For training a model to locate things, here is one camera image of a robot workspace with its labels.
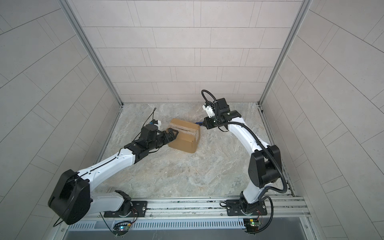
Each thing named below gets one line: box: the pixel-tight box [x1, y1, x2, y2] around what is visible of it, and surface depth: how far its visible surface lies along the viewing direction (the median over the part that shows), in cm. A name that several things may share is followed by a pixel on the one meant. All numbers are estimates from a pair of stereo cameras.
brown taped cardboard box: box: [166, 118, 201, 154], surface depth 87 cm
